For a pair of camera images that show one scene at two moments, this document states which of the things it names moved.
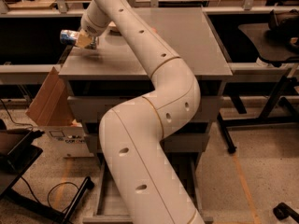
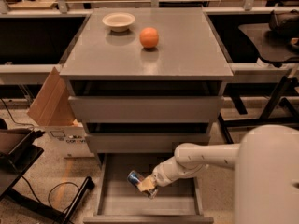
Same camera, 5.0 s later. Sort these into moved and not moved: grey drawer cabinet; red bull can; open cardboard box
Moved: red bull can
Not moved: grey drawer cabinet; open cardboard box
